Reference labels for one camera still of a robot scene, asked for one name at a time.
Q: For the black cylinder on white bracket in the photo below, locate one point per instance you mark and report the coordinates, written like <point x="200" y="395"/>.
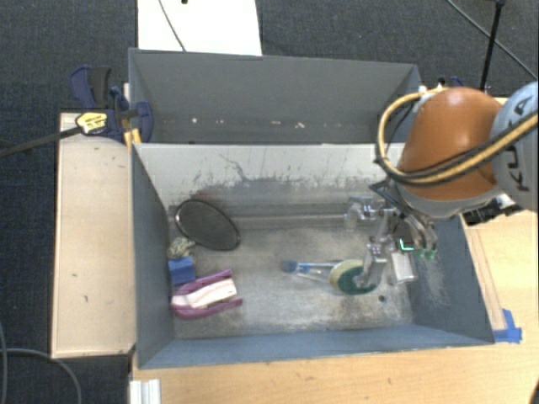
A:
<point x="484" y="215"/>

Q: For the grey metal bin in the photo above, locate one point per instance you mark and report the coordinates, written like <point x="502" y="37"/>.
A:
<point x="295" y="309"/>

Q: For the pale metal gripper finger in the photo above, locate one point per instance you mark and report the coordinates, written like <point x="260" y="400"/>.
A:
<point x="374" y="263"/>
<point x="403" y="267"/>

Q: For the olive camouflage toy animal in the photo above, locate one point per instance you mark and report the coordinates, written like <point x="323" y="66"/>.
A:
<point x="180" y="247"/>

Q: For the black oval mesh strainer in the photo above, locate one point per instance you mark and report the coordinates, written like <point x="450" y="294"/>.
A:
<point x="206" y="225"/>

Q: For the pale wood board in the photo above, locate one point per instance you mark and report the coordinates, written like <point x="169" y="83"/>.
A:
<point x="92" y="246"/>

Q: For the blue block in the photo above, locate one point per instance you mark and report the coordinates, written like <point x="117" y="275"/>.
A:
<point x="182" y="269"/>

